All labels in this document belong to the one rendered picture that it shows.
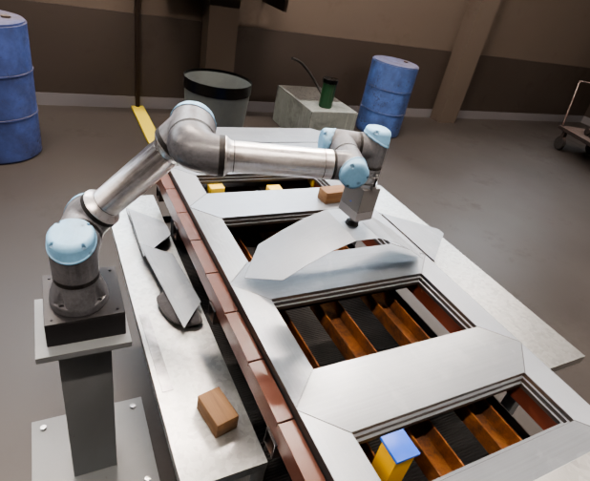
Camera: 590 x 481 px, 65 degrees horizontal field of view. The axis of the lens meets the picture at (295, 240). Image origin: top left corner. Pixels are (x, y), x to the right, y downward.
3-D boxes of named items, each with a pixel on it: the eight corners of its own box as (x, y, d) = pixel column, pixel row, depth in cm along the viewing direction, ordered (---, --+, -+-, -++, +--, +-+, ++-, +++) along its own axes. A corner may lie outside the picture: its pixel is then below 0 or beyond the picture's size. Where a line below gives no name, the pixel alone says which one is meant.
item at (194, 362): (153, 200, 202) (153, 195, 201) (265, 469, 109) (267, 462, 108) (104, 203, 193) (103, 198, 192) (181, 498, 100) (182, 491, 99)
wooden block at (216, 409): (196, 407, 116) (197, 395, 114) (217, 398, 120) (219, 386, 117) (215, 439, 110) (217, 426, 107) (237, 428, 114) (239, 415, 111)
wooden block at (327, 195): (340, 194, 195) (343, 183, 193) (347, 201, 191) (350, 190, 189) (316, 197, 189) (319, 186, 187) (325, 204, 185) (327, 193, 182)
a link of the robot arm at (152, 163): (44, 238, 122) (191, 109, 106) (58, 206, 134) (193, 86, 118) (83, 262, 129) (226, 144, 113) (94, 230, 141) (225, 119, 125)
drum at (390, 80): (382, 121, 595) (401, 55, 551) (407, 138, 555) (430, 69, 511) (346, 120, 571) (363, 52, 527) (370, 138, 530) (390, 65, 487)
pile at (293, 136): (326, 137, 269) (328, 128, 266) (362, 167, 241) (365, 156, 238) (192, 137, 233) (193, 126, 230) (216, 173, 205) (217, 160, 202)
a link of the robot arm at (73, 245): (45, 285, 117) (36, 244, 109) (58, 252, 128) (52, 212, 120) (95, 287, 120) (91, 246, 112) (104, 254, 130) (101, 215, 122)
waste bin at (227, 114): (229, 144, 440) (238, 70, 403) (251, 170, 401) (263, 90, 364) (172, 145, 415) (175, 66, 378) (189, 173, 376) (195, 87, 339)
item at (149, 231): (156, 206, 193) (156, 198, 191) (179, 261, 165) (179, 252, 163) (125, 208, 187) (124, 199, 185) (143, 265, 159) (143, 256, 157)
